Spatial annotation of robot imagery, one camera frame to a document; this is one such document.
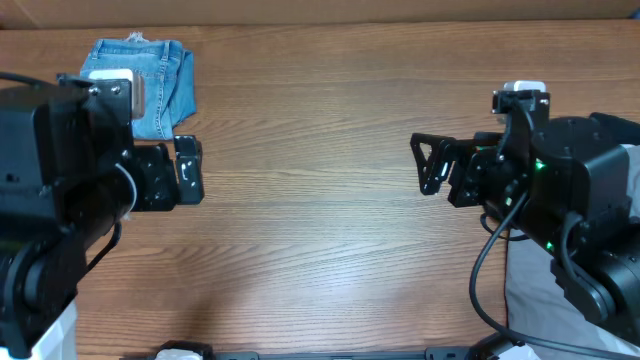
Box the light blue denim jeans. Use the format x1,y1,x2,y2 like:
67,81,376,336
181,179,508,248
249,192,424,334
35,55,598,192
80,32,197,140

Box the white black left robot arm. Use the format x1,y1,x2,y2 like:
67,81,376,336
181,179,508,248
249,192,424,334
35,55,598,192
1,69,204,359

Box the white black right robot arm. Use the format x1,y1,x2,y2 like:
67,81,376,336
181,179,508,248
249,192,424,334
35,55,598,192
410,111,639,345

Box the black garment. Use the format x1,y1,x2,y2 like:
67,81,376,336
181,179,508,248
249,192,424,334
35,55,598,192
590,112,640,146

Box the grey trousers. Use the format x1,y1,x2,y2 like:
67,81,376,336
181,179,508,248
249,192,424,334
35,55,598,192
504,143,640,359

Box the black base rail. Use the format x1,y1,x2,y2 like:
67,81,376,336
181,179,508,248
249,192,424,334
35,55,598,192
214,346,473,360

